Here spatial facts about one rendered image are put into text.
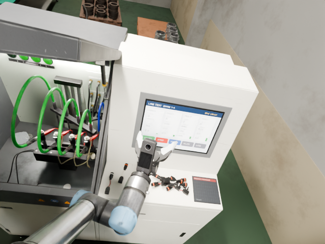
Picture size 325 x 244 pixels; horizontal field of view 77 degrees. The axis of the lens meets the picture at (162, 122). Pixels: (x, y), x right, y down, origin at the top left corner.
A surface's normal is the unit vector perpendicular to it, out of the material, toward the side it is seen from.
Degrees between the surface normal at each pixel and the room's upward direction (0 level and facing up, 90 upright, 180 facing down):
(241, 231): 0
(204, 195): 0
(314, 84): 90
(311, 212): 90
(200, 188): 0
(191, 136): 76
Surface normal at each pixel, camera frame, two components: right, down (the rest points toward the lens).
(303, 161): -0.97, -0.04
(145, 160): -0.18, 0.19
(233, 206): 0.21, -0.66
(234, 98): 0.04, 0.55
